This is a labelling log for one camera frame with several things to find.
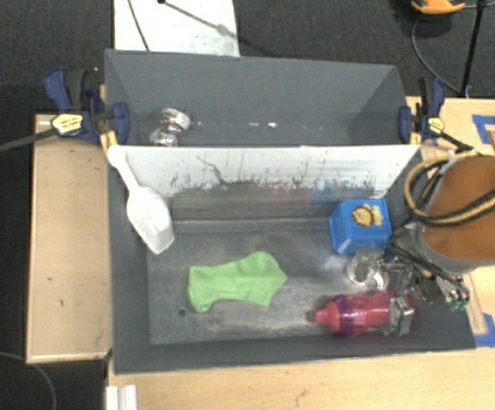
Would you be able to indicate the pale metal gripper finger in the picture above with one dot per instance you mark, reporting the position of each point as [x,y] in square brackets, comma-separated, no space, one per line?
[402,315]
[394,277]

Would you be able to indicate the red and purple plastic bottle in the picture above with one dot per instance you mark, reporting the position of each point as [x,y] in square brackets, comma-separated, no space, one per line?
[350,315]

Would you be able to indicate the clear glass thing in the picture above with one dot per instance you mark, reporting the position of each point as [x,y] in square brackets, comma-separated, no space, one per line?
[168,122]
[360,271]

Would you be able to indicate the blue box with lion print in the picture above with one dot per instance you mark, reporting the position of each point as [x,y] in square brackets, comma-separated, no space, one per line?
[358,234]

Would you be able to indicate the green cloth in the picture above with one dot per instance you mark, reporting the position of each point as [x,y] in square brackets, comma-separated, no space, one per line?
[230,284]

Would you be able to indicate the grey metal bin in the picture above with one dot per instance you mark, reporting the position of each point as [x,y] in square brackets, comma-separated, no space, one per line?
[247,101]

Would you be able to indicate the white plastic scoop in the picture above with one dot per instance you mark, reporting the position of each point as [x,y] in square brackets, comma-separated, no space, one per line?
[149,220]

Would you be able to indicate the pale wood board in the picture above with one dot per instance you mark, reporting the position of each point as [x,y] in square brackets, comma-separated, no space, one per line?
[68,237]

